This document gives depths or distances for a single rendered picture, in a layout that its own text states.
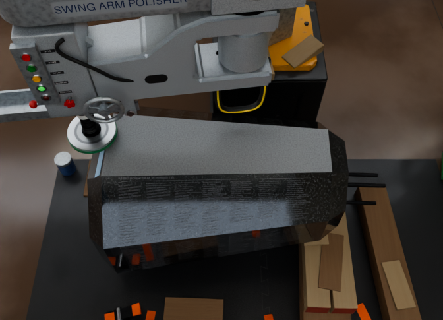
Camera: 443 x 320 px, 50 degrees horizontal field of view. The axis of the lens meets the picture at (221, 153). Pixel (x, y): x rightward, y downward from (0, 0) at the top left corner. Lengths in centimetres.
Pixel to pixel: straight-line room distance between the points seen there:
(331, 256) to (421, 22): 226
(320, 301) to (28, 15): 180
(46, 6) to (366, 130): 233
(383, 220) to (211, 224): 112
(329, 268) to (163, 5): 158
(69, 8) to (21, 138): 196
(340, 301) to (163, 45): 152
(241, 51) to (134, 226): 91
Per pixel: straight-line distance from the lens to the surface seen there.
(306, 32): 268
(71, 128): 220
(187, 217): 210
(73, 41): 163
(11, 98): 212
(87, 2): 152
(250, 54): 174
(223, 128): 217
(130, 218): 213
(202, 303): 254
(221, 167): 206
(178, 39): 163
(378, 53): 381
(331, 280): 251
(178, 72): 175
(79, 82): 177
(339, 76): 357
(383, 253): 277
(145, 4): 152
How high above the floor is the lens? 259
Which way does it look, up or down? 58 degrees down
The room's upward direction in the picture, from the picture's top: straight up
